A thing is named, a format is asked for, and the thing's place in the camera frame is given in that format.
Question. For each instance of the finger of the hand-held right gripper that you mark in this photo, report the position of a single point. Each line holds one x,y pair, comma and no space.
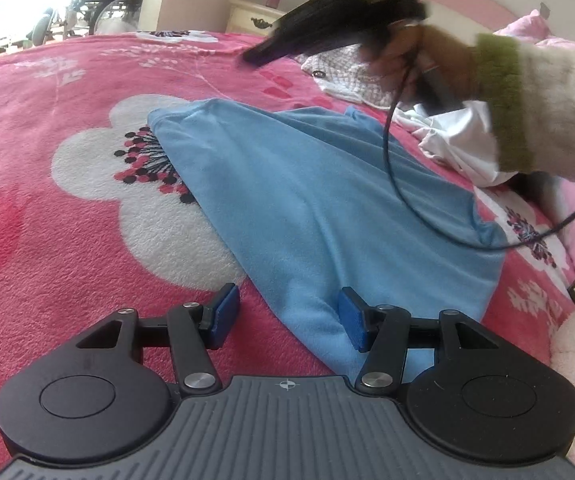
262,52

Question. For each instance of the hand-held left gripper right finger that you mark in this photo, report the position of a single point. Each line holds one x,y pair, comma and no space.
355,317

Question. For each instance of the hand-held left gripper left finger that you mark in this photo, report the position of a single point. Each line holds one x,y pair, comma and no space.
225,312

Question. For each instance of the blue t-shirt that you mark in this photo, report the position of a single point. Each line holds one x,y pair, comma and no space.
307,210

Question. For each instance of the person's right hand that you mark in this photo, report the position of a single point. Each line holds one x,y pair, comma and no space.
447,50

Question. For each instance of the cream nightstand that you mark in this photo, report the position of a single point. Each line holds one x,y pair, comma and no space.
252,15

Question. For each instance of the pale knit sweater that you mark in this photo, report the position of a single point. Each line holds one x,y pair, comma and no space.
352,75

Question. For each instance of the white plastic bag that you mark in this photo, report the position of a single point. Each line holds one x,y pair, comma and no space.
112,22

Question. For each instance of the white garment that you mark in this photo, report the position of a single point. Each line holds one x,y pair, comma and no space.
467,140

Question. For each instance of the pink patterned quilt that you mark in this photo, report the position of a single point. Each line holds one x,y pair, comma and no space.
527,25

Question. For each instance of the red floral blanket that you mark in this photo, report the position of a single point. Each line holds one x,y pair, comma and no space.
42,235

